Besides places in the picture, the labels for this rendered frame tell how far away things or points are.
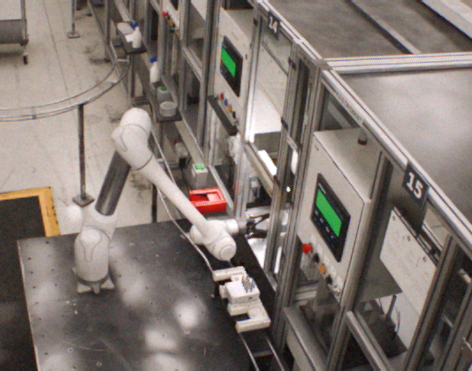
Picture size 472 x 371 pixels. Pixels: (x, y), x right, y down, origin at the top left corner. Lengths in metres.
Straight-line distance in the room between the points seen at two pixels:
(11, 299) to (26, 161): 1.50
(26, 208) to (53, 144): 0.85
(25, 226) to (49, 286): 1.49
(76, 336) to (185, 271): 0.68
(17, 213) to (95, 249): 1.81
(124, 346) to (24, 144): 2.92
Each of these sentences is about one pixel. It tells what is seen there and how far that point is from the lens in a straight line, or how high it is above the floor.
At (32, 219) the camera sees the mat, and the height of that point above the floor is 0.01.
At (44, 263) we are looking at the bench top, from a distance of 3.72.
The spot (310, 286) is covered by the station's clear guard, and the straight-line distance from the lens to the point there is 2.94.
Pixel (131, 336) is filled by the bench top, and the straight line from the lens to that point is 3.35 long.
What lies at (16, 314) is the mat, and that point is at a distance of 4.43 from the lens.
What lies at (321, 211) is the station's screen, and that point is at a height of 1.59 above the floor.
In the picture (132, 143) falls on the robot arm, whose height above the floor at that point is 1.47.
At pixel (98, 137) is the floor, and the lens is 5.93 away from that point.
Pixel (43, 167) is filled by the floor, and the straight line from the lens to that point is 5.62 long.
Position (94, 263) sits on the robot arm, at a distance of 3.45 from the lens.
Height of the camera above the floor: 3.14
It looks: 35 degrees down
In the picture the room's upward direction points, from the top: 6 degrees clockwise
